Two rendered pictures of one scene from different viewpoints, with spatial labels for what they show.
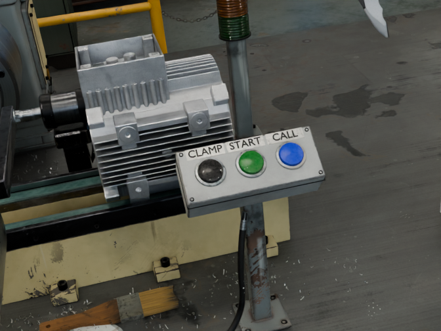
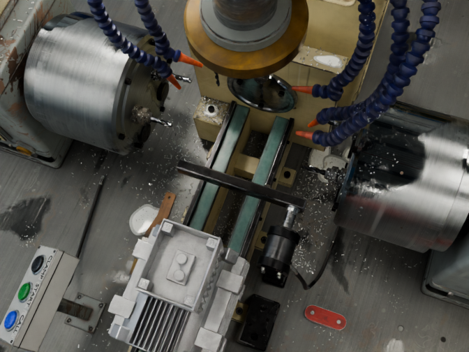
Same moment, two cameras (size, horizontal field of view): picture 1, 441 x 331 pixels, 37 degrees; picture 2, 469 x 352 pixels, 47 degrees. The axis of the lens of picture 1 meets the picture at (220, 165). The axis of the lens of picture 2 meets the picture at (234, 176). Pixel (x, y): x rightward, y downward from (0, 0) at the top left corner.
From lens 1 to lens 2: 1.22 m
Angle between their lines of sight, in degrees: 74
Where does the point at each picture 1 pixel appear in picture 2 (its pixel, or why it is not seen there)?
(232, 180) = (28, 275)
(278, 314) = (75, 321)
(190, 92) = (138, 313)
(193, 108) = (116, 302)
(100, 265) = not seen: hidden behind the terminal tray
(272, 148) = (21, 311)
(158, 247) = not seen: hidden behind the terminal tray
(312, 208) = not seen: outside the picture
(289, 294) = (88, 341)
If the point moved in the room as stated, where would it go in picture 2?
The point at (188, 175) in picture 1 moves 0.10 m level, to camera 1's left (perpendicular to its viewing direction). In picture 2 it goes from (46, 251) to (79, 203)
